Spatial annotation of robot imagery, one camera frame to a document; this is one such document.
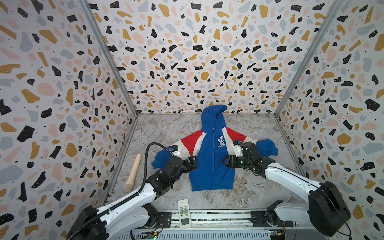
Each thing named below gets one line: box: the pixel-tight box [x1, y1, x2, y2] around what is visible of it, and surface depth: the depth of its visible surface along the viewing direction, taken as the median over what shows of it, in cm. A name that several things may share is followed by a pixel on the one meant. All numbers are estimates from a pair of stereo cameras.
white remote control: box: [178, 198, 192, 230], surface depth 76 cm
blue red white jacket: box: [151, 104, 279, 191], surface depth 98 cm
